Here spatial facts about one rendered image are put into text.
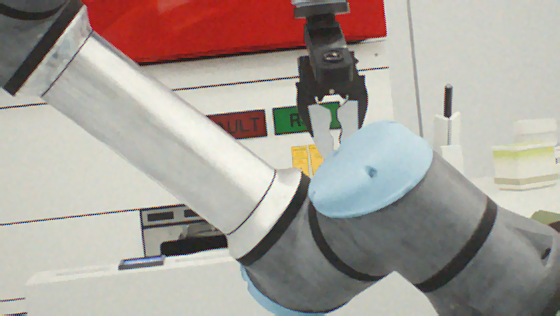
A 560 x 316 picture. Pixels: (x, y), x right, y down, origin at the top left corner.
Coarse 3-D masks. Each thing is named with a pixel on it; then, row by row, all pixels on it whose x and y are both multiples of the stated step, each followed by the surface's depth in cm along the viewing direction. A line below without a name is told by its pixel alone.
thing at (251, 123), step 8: (248, 112) 212; (256, 112) 212; (216, 120) 211; (224, 120) 212; (232, 120) 212; (240, 120) 212; (248, 120) 212; (256, 120) 212; (224, 128) 212; (232, 128) 212; (240, 128) 212; (248, 128) 212; (256, 128) 212; (264, 128) 212; (232, 136) 212; (240, 136) 212
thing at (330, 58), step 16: (304, 32) 154; (320, 32) 152; (336, 32) 152; (320, 48) 149; (336, 48) 149; (320, 64) 146; (336, 64) 146; (352, 64) 146; (320, 80) 147; (336, 80) 147
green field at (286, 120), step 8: (336, 104) 213; (280, 112) 212; (288, 112) 212; (296, 112) 212; (280, 120) 212; (288, 120) 212; (296, 120) 212; (336, 120) 213; (280, 128) 212; (288, 128) 212; (296, 128) 213; (304, 128) 213
